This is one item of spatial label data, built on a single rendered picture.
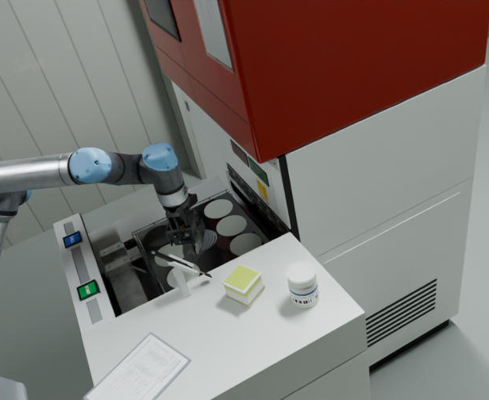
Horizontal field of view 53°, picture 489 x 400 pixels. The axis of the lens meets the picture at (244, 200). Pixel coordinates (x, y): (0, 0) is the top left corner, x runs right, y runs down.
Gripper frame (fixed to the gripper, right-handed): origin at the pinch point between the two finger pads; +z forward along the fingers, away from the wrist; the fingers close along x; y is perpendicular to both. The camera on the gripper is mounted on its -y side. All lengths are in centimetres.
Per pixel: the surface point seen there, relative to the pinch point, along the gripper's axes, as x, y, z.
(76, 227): -44.6, -20.5, 3.2
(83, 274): -35.2, 1.4, 3.6
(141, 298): -18.6, 6.1, 11.2
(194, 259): -3.4, -5.5, 9.2
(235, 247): 9.0, -8.8, 9.2
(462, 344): 88, -29, 99
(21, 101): -127, -153, 11
